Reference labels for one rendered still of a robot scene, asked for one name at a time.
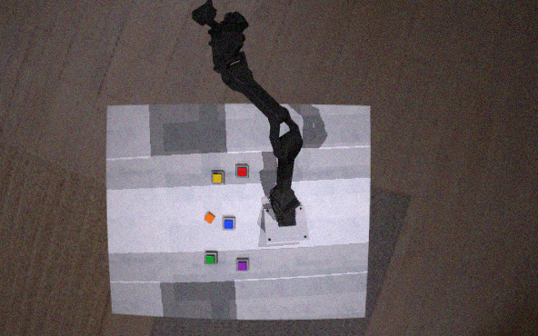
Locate orange block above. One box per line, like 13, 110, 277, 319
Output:
204, 212, 215, 223

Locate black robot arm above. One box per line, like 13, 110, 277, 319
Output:
212, 12, 303, 227

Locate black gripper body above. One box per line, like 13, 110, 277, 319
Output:
192, 3, 223, 47

